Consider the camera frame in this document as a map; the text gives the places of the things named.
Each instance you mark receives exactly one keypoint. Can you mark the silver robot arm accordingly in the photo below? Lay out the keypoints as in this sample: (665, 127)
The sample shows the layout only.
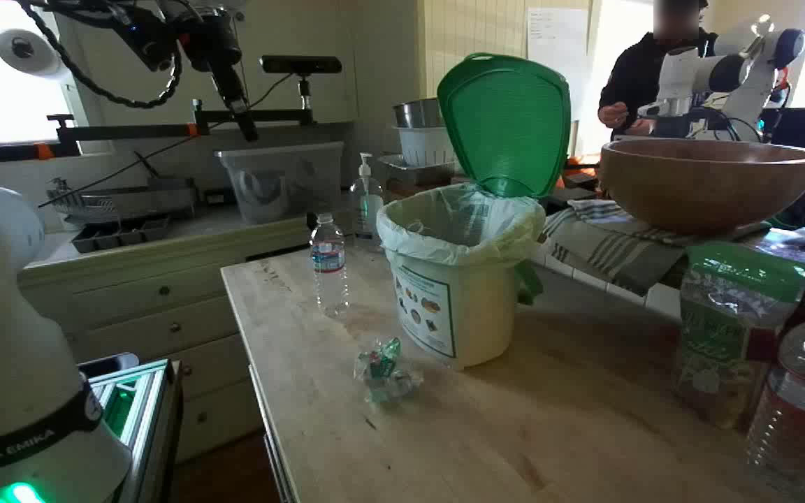
(166, 38)

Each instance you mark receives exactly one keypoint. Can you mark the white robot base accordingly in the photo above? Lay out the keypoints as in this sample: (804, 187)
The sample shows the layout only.
(53, 441)

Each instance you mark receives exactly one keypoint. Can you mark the hand sanitizer pump bottle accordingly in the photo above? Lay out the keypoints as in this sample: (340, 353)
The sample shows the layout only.
(369, 196)

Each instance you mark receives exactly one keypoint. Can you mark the small clear water bottle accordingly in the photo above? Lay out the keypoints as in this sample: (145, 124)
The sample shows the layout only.
(327, 264)

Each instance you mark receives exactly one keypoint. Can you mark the white compost bin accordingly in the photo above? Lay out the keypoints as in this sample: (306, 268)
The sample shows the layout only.
(463, 314)

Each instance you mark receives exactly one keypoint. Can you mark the green bin lid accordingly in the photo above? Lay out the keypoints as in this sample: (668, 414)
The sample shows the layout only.
(506, 122)

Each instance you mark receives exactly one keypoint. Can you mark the crumpled green candy wrapper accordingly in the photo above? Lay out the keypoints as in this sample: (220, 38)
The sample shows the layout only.
(384, 372)

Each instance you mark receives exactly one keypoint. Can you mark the metal pot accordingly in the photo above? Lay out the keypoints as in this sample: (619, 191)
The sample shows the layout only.
(422, 112)

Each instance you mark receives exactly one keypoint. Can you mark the clear plastic storage tub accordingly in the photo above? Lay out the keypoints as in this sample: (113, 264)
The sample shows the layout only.
(282, 179)

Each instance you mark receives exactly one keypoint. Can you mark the folded newspaper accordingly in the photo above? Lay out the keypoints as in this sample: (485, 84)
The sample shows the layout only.
(605, 247)

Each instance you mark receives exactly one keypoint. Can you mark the white drawer cabinet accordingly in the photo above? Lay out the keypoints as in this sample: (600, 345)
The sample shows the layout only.
(166, 299)

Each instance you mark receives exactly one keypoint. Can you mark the person in dark clothes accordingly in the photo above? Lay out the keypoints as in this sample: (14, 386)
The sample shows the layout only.
(635, 74)

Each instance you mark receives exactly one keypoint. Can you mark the large wooden bowl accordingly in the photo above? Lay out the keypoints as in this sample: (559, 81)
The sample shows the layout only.
(703, 186)

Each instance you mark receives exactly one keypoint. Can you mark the green white open drawer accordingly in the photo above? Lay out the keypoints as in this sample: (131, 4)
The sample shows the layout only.
(143, 408)

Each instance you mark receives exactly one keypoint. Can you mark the green snack bag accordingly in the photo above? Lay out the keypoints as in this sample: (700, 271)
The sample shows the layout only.
(732, 302)

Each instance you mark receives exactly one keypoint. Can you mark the black camera on stand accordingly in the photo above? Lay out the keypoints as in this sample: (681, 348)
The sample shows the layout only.
(303, 67)

